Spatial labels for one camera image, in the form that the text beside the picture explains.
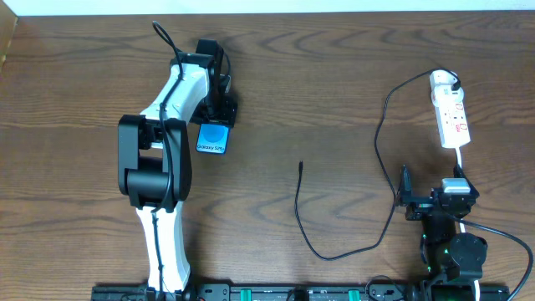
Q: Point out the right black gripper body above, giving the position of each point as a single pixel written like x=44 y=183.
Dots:
x=424 y=201

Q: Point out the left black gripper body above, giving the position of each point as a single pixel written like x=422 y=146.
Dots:
x=226 y=111

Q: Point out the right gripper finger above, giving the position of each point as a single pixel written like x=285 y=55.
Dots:
x=459 y=173
x=405 y=192

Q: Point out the blue screen Galaxy smartphone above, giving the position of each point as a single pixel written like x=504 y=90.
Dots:
x=213 y=139

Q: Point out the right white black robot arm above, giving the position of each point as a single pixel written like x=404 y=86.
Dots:
x=454 y=259

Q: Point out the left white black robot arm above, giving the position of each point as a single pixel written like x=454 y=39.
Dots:
x=154 y=157

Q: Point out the white power strip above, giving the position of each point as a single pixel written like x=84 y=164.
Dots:
x=451 y=119

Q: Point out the white USB wall charger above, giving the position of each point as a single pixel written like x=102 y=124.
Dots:
x=443 y=94

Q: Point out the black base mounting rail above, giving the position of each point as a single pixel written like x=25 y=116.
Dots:
x=226 y=292

